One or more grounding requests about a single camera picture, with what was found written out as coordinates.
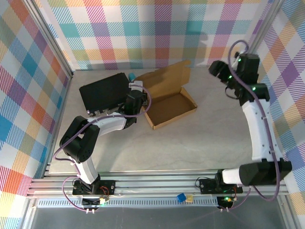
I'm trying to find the aluminium frame rails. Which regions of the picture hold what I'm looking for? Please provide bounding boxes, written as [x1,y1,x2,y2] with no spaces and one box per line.
[26,169,290,198]

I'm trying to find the aluminium frame post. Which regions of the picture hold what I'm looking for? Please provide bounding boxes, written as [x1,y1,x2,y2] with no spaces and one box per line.
[22,0,74,79]
[238,0,283,73]

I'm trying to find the thin black wire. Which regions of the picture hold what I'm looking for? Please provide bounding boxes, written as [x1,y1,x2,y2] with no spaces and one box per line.
[194,177,216,189]

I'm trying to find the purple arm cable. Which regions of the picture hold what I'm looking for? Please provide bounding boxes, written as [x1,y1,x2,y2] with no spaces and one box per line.
[52,84,153,212]
[218,40,281,212]

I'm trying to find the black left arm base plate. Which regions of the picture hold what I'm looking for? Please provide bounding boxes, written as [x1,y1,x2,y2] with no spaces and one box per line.
[72,180,116,196]

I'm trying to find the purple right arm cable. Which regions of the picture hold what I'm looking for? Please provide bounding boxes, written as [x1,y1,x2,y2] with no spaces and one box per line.
[218,40,281,212]

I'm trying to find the black flat case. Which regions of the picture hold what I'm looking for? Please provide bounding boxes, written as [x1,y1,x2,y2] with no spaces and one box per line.
[79,73,131,116]

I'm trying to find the white slotted cable duct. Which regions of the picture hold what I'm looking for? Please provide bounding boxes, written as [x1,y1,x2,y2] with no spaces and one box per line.
[35,198,222,208]

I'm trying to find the brown cardboard box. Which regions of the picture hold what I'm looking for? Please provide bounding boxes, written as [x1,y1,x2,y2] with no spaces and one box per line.
[134,60,198,130]

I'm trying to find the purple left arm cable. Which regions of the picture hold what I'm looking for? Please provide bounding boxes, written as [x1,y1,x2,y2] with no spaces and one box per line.
[52,84,153,212]

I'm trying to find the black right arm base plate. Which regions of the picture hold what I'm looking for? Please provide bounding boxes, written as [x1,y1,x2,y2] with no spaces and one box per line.
[199,177,244,194]

